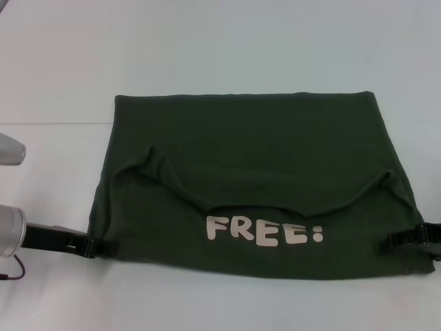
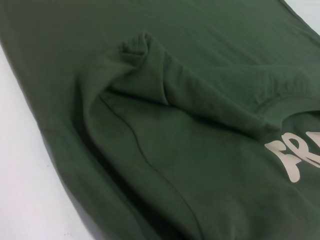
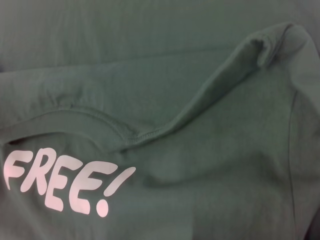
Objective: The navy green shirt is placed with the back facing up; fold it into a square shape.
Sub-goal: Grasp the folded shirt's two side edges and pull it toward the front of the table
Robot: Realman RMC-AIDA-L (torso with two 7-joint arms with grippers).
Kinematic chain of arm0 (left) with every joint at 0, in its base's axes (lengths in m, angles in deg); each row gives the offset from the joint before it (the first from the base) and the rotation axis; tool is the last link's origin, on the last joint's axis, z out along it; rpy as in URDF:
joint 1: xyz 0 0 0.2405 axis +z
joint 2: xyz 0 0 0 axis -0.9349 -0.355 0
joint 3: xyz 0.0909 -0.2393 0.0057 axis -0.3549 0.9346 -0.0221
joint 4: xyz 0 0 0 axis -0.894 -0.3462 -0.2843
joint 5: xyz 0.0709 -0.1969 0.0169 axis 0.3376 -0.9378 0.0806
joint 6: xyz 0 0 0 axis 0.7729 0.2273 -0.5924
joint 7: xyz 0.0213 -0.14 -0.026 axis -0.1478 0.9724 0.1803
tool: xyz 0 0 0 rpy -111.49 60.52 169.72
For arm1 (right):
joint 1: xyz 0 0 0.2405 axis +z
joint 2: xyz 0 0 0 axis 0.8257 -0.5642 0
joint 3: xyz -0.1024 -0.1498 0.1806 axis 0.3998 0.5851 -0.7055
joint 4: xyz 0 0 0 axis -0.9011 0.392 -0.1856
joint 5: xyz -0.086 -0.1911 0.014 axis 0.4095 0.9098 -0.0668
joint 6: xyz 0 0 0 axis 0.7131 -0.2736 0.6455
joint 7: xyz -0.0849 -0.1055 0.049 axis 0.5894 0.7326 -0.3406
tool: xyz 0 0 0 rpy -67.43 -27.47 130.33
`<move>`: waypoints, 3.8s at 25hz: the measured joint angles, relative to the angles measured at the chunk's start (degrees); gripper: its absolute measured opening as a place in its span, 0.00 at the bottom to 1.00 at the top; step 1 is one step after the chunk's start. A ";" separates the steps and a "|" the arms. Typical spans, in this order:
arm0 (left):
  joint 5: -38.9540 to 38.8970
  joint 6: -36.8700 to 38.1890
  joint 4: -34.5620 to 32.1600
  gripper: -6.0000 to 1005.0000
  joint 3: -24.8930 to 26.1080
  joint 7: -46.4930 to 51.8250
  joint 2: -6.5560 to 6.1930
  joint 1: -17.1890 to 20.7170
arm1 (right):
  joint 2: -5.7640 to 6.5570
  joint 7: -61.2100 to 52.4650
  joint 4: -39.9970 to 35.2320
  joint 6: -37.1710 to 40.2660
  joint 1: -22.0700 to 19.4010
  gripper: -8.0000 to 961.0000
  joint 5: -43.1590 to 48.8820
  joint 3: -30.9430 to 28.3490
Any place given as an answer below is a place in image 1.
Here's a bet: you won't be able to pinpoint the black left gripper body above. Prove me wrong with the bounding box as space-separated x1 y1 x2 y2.
21 221 96 259

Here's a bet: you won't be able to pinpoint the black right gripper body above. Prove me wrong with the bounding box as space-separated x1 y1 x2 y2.
418 222 441 263

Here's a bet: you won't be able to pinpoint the black cable with silver plug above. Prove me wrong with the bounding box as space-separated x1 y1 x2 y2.
0 254 28 283

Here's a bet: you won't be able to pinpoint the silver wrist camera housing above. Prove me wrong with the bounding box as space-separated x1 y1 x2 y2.
0 132 27 169

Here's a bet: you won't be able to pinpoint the dark green t-shirt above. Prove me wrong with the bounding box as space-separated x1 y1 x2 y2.
85 90 435 278

